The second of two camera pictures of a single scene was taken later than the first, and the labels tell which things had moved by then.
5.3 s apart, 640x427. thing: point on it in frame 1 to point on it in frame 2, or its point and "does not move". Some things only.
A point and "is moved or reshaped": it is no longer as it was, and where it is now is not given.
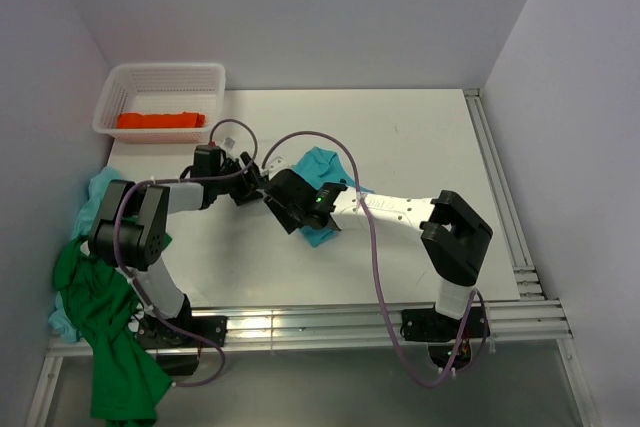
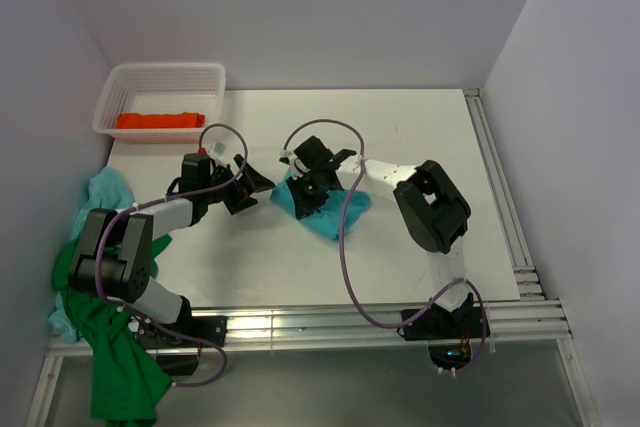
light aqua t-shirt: (97, 190) does not move
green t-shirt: (127, 380) does not move
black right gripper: (289, 222) to (304, 204)
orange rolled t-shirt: (160, 120) does not move
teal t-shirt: (321, 166) is moved or reshaped
